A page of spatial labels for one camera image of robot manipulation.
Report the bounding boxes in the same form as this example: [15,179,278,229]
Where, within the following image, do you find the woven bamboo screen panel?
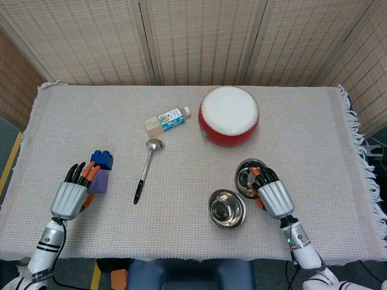
[320,25,387,135]
[250,0,387,88]
[0,0,160,87]
[138,0,268,87]
[0,25,49,129]

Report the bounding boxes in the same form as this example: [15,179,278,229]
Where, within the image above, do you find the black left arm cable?
[45,219,102,290]

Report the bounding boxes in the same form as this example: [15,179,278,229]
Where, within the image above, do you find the orange foam piece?
[110,270,129,290]

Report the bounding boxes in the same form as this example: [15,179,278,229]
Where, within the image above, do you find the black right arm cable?
[284,222,299,290]

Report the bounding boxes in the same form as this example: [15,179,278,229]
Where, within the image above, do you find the beige waffle-weave tablecloth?
[0,80,385,262]

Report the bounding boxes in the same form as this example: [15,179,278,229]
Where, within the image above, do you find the red drum with white skin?
[198,86,260,147]

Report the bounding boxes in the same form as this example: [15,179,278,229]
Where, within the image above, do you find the clear bottle with blue label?
[143,106,192,138]

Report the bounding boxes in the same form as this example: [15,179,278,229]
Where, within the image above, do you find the purple cube block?
[86,169,109,195]

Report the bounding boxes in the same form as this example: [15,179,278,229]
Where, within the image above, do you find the small deep steel bowl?
[209,189,246,224]

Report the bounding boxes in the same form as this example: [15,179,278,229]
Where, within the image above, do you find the white metal stand base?
[361,135,387,158]

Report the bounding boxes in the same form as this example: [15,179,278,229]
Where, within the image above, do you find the wide steel bowl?
[207,188,248,231]

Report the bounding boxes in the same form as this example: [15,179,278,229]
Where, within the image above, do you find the shallow steel bowl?
[235,158,273,201]

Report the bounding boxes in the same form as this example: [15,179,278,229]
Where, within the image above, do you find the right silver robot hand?
[249,165,296,221]

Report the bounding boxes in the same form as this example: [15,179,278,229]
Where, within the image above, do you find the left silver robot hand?
[50,161,101,221]

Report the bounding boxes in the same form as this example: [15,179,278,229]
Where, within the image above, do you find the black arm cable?
[45,219,102,290]
[284,222,299,290]

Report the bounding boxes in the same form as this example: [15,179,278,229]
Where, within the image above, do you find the dark blue toy brick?
[89,150,114,172]

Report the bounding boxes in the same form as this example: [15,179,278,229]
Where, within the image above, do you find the blue robot base cover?
[126,259,253,290]

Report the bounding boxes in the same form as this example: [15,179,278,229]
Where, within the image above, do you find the steel ladle with black handle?
[134,138,166,205]

